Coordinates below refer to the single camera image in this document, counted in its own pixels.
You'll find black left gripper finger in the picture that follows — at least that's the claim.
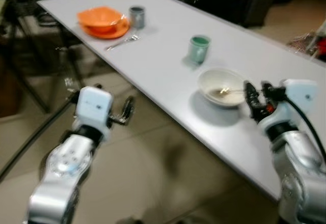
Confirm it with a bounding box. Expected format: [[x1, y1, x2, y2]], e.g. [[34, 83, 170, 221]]
[[121, 96, 136, 124]]

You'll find silver spoon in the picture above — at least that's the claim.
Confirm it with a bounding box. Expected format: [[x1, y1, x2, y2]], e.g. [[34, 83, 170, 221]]
[[216, 85, 248, 95]]

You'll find white bowl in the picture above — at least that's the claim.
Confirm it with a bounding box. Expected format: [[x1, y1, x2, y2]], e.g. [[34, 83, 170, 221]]
[[197, 68, 250, 108]]

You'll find silver fork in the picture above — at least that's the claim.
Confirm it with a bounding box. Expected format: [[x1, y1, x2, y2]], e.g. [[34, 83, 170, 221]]
[[105, 34, 141, 51]]

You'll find red object with patterned cloth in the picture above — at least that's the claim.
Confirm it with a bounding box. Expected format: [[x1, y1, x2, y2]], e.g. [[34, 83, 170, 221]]
[[288, 31, 326, 62]]

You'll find green cup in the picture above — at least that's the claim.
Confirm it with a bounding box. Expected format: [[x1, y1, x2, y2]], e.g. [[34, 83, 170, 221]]
[[189, 35, 211, 65]]

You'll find orange plate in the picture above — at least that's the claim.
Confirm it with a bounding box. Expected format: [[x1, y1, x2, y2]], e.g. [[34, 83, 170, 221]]
[[81, 20, 131, 40]]

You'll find black bag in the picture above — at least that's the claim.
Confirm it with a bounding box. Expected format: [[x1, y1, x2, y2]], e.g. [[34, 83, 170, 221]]
[[243, 0, 276, 29]]

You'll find grey cup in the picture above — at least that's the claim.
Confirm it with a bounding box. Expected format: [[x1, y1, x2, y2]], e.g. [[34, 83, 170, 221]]
[[129, 6, 147, 30]]

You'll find orange bowl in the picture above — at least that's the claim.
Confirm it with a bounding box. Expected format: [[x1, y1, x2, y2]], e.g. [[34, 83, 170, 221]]
[[77, 6, 126, 34]]

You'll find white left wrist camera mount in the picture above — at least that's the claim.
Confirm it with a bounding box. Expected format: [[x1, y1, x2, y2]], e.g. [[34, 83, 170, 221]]
[[75, 87, 114, 131]]

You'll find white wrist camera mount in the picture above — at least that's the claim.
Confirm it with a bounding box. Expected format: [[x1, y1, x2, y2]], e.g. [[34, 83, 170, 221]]
[[282, 79, 318, 117], [75, 87, 114, 131]]

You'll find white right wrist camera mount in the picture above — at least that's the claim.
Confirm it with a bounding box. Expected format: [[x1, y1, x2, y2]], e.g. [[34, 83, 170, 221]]
[[282, 79, 318, 117]]

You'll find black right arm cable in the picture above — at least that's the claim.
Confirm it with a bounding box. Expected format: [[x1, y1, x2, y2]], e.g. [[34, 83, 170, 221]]
[[285, 96, 326, 161]]

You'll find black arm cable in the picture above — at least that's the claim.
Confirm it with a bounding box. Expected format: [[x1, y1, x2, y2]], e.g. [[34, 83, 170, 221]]
[[0, 99, 77, 181], [285, 96, 326, 161]]

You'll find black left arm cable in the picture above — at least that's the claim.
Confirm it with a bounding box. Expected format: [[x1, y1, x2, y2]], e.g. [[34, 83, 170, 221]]
[[0, 99, 77, 181]]

